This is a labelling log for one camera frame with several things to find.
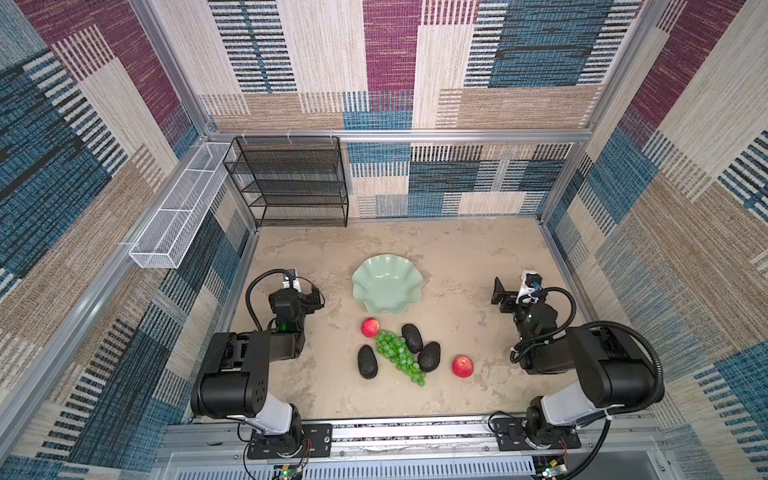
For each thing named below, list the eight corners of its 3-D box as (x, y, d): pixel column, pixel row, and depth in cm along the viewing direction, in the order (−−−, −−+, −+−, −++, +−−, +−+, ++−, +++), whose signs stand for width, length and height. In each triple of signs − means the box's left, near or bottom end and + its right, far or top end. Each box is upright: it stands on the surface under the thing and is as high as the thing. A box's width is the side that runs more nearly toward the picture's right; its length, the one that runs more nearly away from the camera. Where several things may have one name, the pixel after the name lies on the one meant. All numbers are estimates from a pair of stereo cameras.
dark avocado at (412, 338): (409, 356, 88) (410, 351, 85) (401, 330, 93) (401, 325, 90) (423, 351, 89) (424, 346, 86) (414, 327, 94) (415, 321, 91)
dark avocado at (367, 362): (357, 379, 84) (356, 375, 81) (359, 348, 89) (358, 344, 87) (377, 379, 84) (376, 375, 81) (377, 348, 89) (377, 344, 87)
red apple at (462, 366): (453, 378, 84) (456, 372, 81) (451, 361, 87) (453, 355, 84) (472, 378, 84) (475, 372, 81) (469, 361, 87) (472, 355, 84)
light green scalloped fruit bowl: (344, 291, 102) (342, 281, 98) (384, 255, 112) (384, 244, 108) (393, 330, 93) (393, 322, 89) (432, 287, 103) (434, 277, 99)
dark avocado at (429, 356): (419, 373, 85) (420, 367, 81) (417, 345, 90) (418, 339, 86) (440, 373, 85) (442, 367, 81) (437, 345, 90) (439, 339, 86)
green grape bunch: (370, 347, 90) (370, 341, 86) (386, 330, 93) (385, 324, 89) (419, 389, 82) (420, 385, 79) (434, 370, 85) (435, 365, 82)
